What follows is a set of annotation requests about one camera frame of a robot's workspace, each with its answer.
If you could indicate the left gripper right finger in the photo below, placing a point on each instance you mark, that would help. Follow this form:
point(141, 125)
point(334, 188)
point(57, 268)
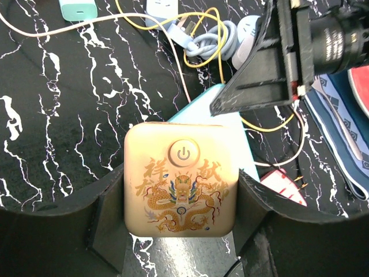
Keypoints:
point(275, 236)

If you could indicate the silver metal fork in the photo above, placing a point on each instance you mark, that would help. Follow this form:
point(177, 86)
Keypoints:
point(351, 142)

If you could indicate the teal small charger plug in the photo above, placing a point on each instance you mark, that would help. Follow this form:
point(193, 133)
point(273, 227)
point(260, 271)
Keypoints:
point(78, 10)

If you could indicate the dark blue patterned placemat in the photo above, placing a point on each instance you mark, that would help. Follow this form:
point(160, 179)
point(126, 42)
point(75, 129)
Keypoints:
point(343, 98)

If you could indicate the teal triangular power strip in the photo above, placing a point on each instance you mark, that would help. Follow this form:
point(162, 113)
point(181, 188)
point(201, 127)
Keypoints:
point(197, 112)

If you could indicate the pink square plug adapter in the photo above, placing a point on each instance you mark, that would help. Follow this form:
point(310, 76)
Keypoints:
point(278, 181)

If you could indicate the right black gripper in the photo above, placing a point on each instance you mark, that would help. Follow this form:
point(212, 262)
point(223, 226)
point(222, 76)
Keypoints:
point(291, 49)

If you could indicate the round light blue power socket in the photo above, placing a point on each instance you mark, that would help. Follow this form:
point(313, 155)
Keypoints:
point(246, 32)

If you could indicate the red floral ceramic plate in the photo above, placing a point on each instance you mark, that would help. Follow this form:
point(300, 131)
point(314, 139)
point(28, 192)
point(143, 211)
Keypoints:
point(359, 82)

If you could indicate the light blue long power strip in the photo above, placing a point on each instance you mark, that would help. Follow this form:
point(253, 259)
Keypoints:
point(162, 10)

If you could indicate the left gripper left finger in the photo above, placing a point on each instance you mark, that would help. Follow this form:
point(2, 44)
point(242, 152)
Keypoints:
point(80, 235)

